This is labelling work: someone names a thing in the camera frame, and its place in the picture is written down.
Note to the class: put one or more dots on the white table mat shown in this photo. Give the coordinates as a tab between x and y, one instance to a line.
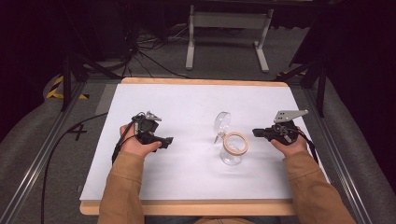
193	105

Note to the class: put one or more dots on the white metal stand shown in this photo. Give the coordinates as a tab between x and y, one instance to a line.
229	19

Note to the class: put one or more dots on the aluminium floor rail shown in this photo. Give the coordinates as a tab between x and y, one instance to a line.
336	155
37	161

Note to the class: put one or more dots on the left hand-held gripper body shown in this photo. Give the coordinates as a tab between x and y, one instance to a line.
146	129

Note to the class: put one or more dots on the wooden table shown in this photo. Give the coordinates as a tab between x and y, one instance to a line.
199	81

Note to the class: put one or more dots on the yellow black floor tape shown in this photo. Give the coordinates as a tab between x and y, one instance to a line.
54	90

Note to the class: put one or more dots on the black metal stand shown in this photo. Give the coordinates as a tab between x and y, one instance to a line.
317	77
70	77

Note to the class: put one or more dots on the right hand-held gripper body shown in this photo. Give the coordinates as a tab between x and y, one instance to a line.
285	129

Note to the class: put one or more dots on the clear glass jar wooden rim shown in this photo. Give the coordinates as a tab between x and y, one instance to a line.
232	154

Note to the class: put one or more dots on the clear glass jar lid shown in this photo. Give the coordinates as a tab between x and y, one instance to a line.
222	123

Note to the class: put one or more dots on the person's left hand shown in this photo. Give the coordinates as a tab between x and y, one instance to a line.
137	147

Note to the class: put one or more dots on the person's right hand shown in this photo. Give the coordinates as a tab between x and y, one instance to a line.
292	147

